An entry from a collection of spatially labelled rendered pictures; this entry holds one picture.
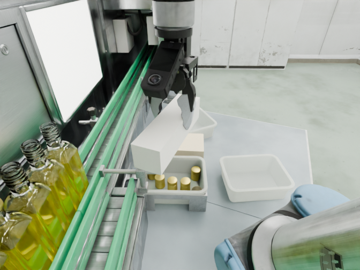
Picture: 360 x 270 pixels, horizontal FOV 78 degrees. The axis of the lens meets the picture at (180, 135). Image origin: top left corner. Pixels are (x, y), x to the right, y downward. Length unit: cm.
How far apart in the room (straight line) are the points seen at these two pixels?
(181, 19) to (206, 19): 364
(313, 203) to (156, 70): 34
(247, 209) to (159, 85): 55
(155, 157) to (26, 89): 39
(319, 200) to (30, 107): 66
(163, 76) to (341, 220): 30
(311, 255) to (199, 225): 51
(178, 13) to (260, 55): 398
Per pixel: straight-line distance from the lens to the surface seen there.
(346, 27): 538
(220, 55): 421
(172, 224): 74
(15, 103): 64
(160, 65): 41
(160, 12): 43
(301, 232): 29
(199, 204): 75
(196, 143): 91
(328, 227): 26
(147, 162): 44
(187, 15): 43
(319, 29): 515
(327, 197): 48
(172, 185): 77
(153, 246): 71
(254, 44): 428
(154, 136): 45
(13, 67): 65
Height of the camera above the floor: 137
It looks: 35 degrees down
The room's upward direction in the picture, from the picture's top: straight up
